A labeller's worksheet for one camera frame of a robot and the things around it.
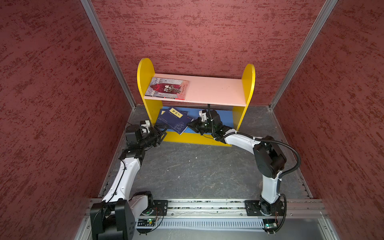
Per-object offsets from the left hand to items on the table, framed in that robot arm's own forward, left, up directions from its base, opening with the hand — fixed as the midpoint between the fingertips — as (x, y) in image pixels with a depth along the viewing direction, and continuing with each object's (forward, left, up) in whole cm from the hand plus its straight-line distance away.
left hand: (169, 131), depth 78 cm
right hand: (+7, -9, -4) cm, 11 cm away
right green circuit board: (-39, -52, -22) cm, 68 cm away
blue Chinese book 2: (+15, -1, -4) cm, 15 cm away
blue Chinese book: (+19, +8, -5) cm, 21 cm away
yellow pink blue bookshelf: (+19, -14, -4) cm, 24 cm away
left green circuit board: (-38, +9, -22) cm, 45 cm away
